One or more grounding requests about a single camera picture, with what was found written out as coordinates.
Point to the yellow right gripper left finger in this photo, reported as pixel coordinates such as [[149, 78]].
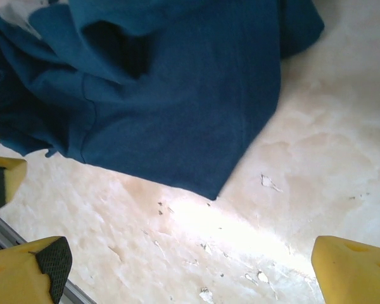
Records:
[[12, 275]]

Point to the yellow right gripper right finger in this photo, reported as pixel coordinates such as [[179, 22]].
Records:
[[358, 275]]

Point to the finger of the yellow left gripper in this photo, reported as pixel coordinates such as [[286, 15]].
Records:
[[9, 174]]

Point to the dark blue t-shirt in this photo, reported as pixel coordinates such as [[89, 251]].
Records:
[[177, 104]]

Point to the long aluminium base rail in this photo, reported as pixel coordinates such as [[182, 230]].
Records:
[[0, 232]]

